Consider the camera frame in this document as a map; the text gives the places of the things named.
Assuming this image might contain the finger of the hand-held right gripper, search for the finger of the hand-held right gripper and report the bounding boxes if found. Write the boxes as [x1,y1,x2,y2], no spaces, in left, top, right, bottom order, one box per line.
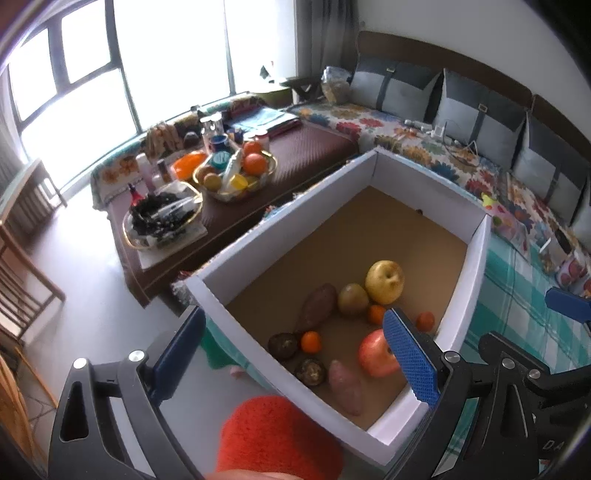
[545,286,591,334]
[479,331,555,377]

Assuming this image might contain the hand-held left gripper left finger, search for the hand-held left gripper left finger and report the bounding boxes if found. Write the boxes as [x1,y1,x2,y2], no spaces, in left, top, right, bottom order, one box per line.
[47,305,207,480]

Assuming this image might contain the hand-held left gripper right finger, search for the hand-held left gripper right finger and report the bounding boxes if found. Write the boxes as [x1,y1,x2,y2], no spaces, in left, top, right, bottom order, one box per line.
[382,307,542,480]

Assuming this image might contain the red apple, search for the red apple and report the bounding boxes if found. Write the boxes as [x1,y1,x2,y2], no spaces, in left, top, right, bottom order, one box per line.
[358,329,402,379]

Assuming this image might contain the purple sweet potato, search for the purple sweet potato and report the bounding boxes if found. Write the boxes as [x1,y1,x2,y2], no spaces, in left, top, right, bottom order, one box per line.
[294,282,339,334]
[328,360,365,416]

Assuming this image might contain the yellow apple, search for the yellow apple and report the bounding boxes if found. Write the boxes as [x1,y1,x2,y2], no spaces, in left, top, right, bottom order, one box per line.
[365,260,406,305]

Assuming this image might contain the brown kiwi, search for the brown kiwi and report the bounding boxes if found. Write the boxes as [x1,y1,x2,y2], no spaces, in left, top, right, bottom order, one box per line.
[337,283,370,317]

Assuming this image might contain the dark round fruit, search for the dark round fruit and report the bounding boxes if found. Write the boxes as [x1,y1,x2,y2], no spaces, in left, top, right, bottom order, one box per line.
[294,357,326,386]
[268,332,300,361]

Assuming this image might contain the white cardboard box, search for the white cardboard box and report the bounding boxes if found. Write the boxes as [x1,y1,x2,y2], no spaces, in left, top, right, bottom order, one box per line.
[185,148,494,466]

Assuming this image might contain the red label can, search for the red label can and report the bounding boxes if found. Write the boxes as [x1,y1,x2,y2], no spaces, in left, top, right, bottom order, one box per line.
[556,253,591,297]

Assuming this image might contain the clear jar black lid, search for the clear jar black lid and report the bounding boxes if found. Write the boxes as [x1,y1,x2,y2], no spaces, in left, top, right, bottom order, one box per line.
[538,226,575,275]

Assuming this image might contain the grey pillow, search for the grey pillow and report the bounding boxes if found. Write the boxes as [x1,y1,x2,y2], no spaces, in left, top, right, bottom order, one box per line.
[348,55,444,125]
[570,185,591,232]
[431,69,532,171]
[510,111,591,222]

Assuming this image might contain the white tray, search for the white tray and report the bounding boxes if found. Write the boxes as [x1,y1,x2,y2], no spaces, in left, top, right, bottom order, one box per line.
[136,222,209,271]

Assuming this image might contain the red fuzzy cloth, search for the red fuzzy cloth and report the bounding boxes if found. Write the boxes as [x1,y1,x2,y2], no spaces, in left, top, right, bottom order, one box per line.
[217,396,343,480]

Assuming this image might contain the glass bowl dark contents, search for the glass bowl dark contents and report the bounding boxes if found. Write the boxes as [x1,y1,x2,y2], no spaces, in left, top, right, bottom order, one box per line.
[122,181,205,250]

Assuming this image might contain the wooden stool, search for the wooden stool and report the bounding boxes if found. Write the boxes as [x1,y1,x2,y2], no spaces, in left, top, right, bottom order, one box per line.
[0,346,58,462]

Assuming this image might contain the glass fruit bowl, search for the glass fruit bowl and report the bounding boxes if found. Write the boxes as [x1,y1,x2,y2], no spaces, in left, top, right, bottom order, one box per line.
[191,148,279,203]

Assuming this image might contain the wooden chair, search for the wooden chair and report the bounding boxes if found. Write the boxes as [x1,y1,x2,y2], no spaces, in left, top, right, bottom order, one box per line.
[0,159,68,342]

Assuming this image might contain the white bottle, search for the white bottle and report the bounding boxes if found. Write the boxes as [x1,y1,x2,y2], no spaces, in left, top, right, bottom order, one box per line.
[136,154,158,190]

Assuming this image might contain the orange plastic container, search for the orange plastic container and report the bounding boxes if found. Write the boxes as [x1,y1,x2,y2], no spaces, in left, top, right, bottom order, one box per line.
[170,151,208,181]

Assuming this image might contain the glass jar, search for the glass jar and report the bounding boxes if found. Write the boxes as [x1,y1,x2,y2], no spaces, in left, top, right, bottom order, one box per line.
[199,115,225,139]

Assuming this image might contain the brown coffee table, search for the brown coffee table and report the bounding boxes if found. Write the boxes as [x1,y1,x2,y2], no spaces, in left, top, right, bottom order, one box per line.
[106,120,361,305]

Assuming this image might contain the floral sofa with grey cushions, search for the floral sofa with grey cushions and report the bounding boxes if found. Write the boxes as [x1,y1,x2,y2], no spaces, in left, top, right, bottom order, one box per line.
[284,102,591,278]

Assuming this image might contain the blue folded cloth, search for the blue folded cloth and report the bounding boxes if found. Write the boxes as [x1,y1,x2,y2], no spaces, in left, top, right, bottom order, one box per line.
[228,108,301,137]

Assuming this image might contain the brown headboard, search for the brown headboard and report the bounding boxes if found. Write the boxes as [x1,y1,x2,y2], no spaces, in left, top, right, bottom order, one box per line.
[358,31,591,121]

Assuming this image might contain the clear plastic bag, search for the clear plastic bag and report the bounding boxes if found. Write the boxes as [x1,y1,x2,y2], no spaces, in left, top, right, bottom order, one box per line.
[321,66,354,104]

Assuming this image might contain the small wooden table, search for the small wooden table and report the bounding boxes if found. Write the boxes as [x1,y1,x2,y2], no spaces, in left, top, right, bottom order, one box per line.
[279,76,324,104]

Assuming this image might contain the window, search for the window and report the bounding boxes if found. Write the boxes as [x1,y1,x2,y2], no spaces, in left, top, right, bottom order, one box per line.
[0,0,301,158]

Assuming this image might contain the grey curtain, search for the grey curtain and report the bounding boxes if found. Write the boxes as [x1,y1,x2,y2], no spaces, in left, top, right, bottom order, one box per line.
[295,0,365,79]

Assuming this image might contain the white cable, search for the white cable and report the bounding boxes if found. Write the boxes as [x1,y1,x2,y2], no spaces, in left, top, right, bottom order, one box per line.
[443,120,481,164]

